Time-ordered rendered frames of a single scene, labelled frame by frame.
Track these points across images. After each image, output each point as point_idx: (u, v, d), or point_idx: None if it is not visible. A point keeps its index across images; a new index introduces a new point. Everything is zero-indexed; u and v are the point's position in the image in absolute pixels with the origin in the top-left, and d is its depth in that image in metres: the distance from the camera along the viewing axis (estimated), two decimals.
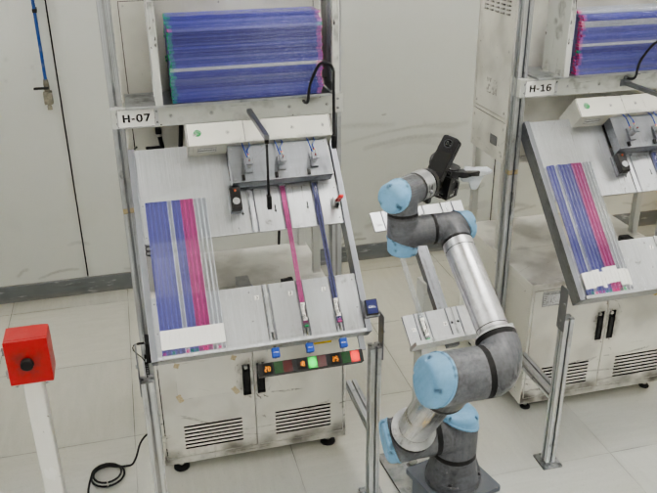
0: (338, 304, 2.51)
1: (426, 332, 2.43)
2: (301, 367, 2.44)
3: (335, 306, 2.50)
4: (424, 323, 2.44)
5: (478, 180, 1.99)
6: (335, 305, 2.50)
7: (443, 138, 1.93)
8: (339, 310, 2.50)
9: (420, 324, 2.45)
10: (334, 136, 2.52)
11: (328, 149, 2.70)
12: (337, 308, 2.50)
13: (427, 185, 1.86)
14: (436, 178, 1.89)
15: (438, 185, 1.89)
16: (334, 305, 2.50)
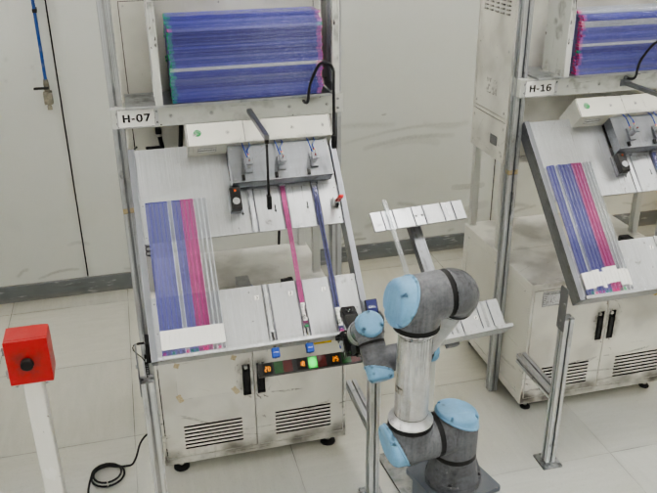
0: (340, 314, 2.50)
1: None
2: (301, 367, 2.44)
3: (337, 316, 2.49)
4: None
5: None
6: (337, 315, 2.49)
7: (342, 309, 2.36)
8: (341, 320, 2.49)
9: None
10: (334, 136, 2.52)
11: (328, 149, 2.70)
12: (339, 317, 2.49)
13: None
14: None
15: None
16: (336, 314, 2.49)
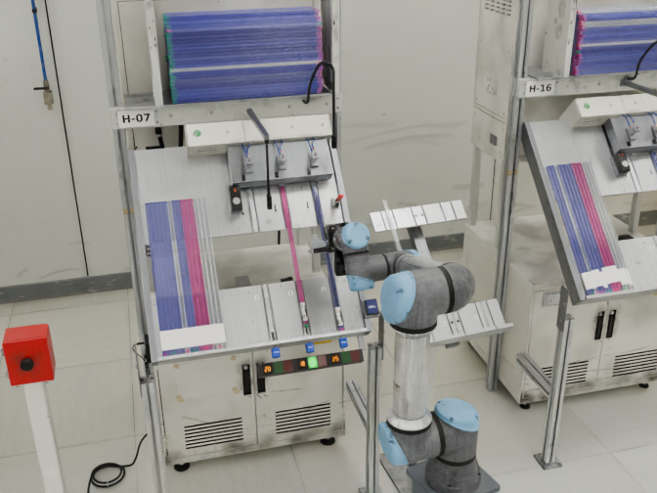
0: (340, 314, 2.49)
1: None
2: (301, 367, 2.44)
3: (337, 316, 2.49)
4: None
5: (313, 244, 2.44)
6: (337, 315, 2.49)
7: None
8: (341, 320, 2.49)
9: None
10: (334, 136, 2.52)
11: (328, 149, 2.70)
12: (339, 317, 2.49)
13: (338, 246, 2.26)
14: (336, 247, 2.30)
15: (333, 243, 2.30)
16: (336, 314, 2.49)
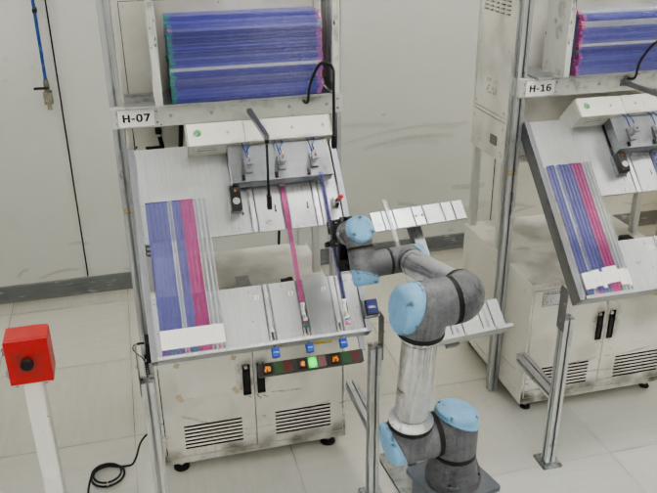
0: (347, 306, 2.40)
1: None
2: (301, 367, 2.44)
3: (344, 308, 2.39)
4: None
5: (327, 238, 2.42)
6: (344, 307, 2.39)
7: None
8: (348, 312, 2.39)
9: None
10: (334, 136, 2.52)
11: (328, 149, 2.70)
12: (346, 309, 2.39)
13: (342, 240, 2.21)
14: (340, 243, 2.25)
15: (336, 237, 2.25)
16: (343, 306, 2.39)
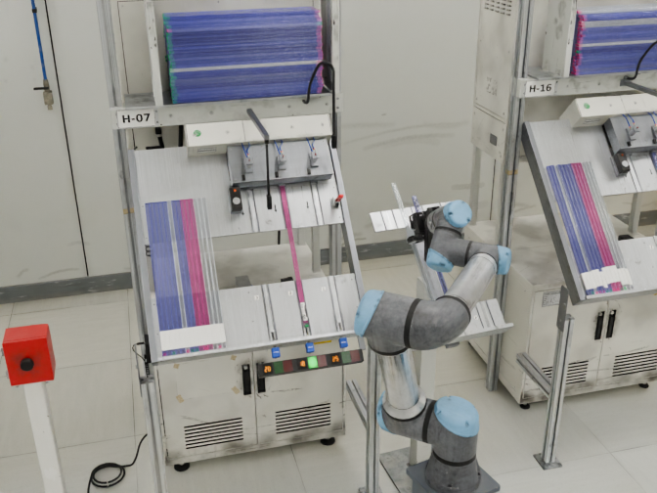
0: None
1: None
2: (301, 367, 2.44)
3: None
4: None
5: (407, 233, 2.39)
6: None
7: None
8: None
9: None
10: (334, 136, 2.52)
11: (328, 149, 2.70)
12: None
13: (435, 228, 2.19)
14: (430, 232, 2.23)
15: (426, 228, 2.23)
16: None
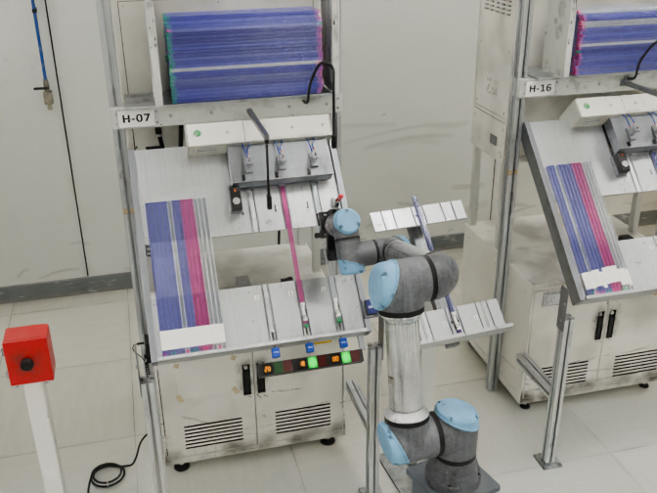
0: (457, 318, 2.47)
1: (337, 312, 2.50)
2: (301, 367, 2.44)
3: (455, 320, 2.47)
4: (337, 303, 2.50)
5: (317, 229, 2.54)
6: (455, 319, 2.47)
7: None
8: (459, 324, 2.47)
9: (333, 304, 2.51)
10: (334, 136, 2.52)
11: (328, 149, 2.70)
12: (457, 322, 2.47)
13: (330, 231, 2.33)
14: (328, 233, 2.38)
15: (326, 229, 2.38)
16: (454, 319, 2.47)
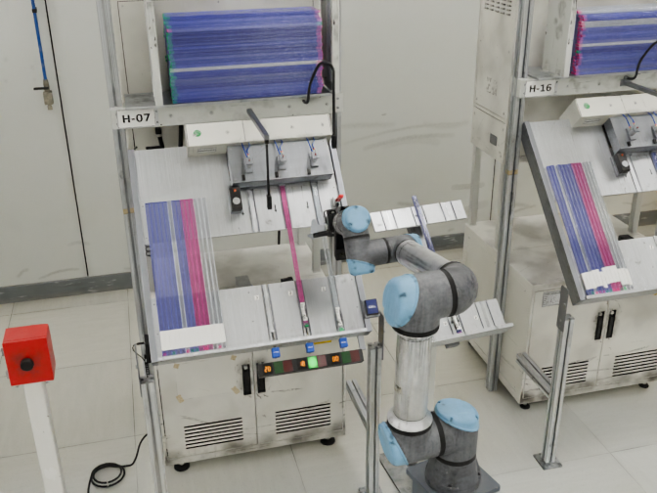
0: (457, 318, 2.47)
1: (340, 321, 2.49)
2: (301, 367, 2.44)
3: (455, 320, 2.47)
4: (339, 312, 2.50)
5: (312, 228, 2.42)
6: (455, 319, 2.47)
7: None
8: (459, 324, 2.47)
9: (335, 313, 2.50)
10: (334, 136, 2.52)
11: (328, 149, 2.70)
12: (457, 322, 2.47)
13: (338, 229, 2.23)
14: (336, 232, 2.28)
15: (333, 227, 2.28)
16: (454, 319, 2.47)
